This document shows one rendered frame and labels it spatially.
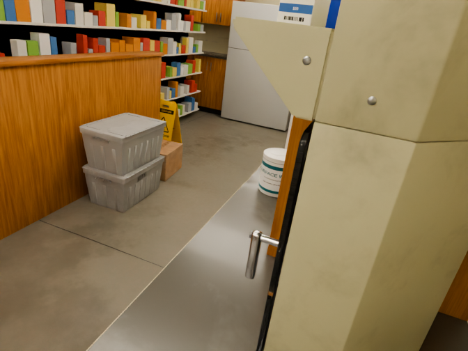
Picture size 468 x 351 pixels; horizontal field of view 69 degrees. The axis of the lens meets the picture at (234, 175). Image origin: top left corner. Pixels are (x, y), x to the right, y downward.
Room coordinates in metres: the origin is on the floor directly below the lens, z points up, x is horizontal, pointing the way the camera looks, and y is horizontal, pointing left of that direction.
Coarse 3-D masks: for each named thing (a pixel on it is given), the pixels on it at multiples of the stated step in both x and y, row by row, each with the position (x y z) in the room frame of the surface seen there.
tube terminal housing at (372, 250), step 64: (384, 0) 0.38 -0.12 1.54; (448, 0) 0.36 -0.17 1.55; (384, 64) 0.37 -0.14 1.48; (448, 64) 0.36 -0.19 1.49; (320, 128) 0.39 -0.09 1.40; (384, 128) 0.37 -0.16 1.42; (448, 128) 0.37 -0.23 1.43; (320, 192) 0.38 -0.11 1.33; (384, 192) 0.36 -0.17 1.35; (448, 192) 0.40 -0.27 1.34; (320, 256) 0.38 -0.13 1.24; (384, 256) 0.36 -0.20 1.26; (448, 256) 0.42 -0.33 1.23; (320, 320) 0.37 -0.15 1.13; (384, 320) 0.39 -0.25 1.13
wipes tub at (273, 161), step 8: (264, 152) 1.18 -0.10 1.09; (272, 152) 1.18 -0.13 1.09; (280, 152) 1.19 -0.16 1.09; (264, 160) 1.16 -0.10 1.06; (272, 160) 1.12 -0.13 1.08; (280, 160) 1.12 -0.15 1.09; (264, 168) 1.15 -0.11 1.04; (272, 168) 1.12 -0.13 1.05; (280, 168) 1.12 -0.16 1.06; (264, 176) 1.14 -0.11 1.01; (272, 176) 1.12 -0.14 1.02; (280, 176) 1.11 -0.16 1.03; (264, 184) 1.14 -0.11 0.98; (272, 184) 1.12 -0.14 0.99; (264, 192) 1.13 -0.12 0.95; (272, 192) 1.12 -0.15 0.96
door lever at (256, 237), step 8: (256, 232) 0.46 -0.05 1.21; (256, 240) 0.45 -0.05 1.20; (264, 240) 0.45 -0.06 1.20; (272, 240) 0.45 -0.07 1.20; (256, 248) 0.45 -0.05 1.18; (248, 256) 0.45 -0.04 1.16; (256, 256) 0.45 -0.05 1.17; (248, 264) 0.45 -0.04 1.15; (256, 264) 0.45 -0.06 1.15; (248, 272) 0.45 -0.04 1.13
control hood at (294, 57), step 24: (240, 24) 0.42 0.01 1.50; (264, 24) 0.41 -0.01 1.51; (288, 24) 0.41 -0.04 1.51; (264, 48) 0.41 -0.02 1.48; (288, 48) 0.40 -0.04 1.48; (312, 48) 0.40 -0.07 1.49; (264, 72) 0.42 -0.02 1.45; (288, 72) 0.40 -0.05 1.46; (312, 72) 0.39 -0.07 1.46; (288, 96) 0.40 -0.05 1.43; (312, 96) 0.39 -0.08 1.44
